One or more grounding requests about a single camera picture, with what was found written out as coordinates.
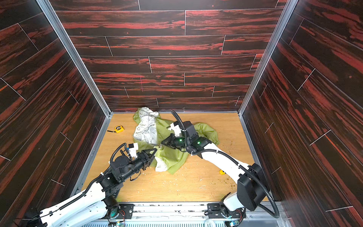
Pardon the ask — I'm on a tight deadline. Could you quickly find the green jacket with printed lining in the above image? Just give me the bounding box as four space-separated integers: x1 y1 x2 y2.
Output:
132 107 220 175

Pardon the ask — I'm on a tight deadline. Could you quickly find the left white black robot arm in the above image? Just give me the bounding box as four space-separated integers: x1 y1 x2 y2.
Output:
24 148 157 227

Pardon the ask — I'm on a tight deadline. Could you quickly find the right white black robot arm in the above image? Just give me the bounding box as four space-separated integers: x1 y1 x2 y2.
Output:
161 121 279 218

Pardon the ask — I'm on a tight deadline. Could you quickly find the yellow tape measure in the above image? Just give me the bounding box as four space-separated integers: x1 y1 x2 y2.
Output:
107 125 124 133

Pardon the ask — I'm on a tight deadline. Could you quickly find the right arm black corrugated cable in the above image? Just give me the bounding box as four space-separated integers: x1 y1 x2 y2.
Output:
170 110 280 219

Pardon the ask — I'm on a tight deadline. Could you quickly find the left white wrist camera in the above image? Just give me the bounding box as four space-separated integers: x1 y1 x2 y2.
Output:
127 143 139 159

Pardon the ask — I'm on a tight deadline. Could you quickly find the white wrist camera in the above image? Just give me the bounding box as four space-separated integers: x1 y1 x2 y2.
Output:
167 122 182 137
127 143 139 159

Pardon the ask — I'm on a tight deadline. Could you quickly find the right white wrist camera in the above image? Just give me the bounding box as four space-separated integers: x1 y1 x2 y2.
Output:
167 122 182 137

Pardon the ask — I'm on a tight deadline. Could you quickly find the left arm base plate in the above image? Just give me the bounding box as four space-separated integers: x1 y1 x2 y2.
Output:
106 203 135 219

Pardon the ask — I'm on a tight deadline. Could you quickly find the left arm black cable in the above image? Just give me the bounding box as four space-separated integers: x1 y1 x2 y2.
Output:
39 142 131 216

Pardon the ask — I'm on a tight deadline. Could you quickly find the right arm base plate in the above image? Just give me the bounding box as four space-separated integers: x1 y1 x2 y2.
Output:
204 202 245 218

